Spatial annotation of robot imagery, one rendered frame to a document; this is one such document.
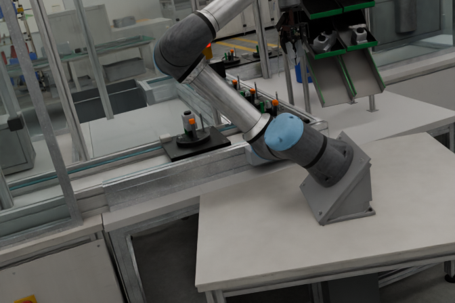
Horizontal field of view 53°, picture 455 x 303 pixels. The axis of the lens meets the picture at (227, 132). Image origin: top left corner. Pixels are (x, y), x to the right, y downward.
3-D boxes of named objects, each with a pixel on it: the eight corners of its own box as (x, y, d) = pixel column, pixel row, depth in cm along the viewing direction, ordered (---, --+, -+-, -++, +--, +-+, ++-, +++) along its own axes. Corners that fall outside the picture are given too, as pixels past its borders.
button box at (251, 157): (304, 151, 171) (302, 136, 169) (252, 166, 166) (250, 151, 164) (295, 145, 178) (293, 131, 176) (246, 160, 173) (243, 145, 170)
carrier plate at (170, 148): (231, 146, 176) (230, 141, 175) (172, 163, 170) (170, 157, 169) (214, 129, 197) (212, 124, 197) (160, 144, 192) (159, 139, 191)
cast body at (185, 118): (198, 128, 179) (194, 111, 176) (187, 131, 178) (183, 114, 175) (192, 123, 186) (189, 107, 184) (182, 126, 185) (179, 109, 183)
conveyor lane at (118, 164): (311, 143, 187) (309, 121, 184) (109, 205, 167) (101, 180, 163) (282, 126, 213) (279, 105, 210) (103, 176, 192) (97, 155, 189)
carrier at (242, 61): (252, 63, 312) (250, 46, 308) (220, 72, 306) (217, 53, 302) (241, 59, 334) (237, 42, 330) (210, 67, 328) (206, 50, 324)
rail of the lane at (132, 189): (330, 145, 183) (327, 119, 179) (110, 212, 161) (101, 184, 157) (323, 141, 188) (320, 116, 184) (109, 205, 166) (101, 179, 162)
